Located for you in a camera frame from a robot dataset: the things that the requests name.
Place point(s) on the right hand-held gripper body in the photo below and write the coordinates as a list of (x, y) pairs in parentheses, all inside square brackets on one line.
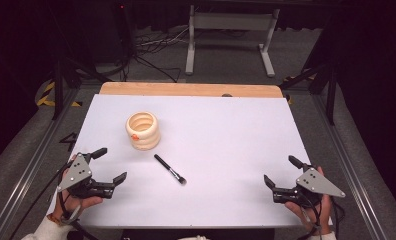
[(314, 182)]

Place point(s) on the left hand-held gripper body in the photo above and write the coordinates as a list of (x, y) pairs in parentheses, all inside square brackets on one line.
[(75, 173)]

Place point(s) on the cream ribbed brush holder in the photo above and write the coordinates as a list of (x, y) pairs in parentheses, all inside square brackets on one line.
[(143, 131)]

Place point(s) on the black makeup brush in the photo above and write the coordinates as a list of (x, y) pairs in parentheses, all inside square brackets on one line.
[(169, 169)]

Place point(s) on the person's left hand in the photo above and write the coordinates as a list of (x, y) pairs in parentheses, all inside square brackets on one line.
[(81, 203)]

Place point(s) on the person's right hand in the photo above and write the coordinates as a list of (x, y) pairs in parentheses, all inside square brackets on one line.
[(319, 213)]

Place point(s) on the orange wrist band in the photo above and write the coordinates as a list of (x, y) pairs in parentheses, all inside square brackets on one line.
[(54, 220)]

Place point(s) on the white table board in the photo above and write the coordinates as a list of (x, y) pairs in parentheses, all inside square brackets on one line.
[(212, 143)]

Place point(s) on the yellow black striped tape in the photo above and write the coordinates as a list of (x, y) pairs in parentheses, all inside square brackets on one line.
[(47, 96)]

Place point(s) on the black tripod stand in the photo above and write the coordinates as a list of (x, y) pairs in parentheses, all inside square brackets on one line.
[(61, 80), (329, 86)]

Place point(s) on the dark table grommet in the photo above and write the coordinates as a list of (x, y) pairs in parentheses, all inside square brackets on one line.
[(226, 95)]

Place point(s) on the wooden table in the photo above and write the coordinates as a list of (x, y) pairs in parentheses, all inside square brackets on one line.
[(186, 89)]

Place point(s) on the black equipment box red light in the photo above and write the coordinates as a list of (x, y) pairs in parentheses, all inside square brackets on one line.
[(123, 30)]

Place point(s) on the metal floor rail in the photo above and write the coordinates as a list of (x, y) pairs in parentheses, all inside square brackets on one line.
[(22, 180), (349, 166)]

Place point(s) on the grey metal stand frame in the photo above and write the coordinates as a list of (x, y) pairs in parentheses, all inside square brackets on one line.
[(232, 21)]

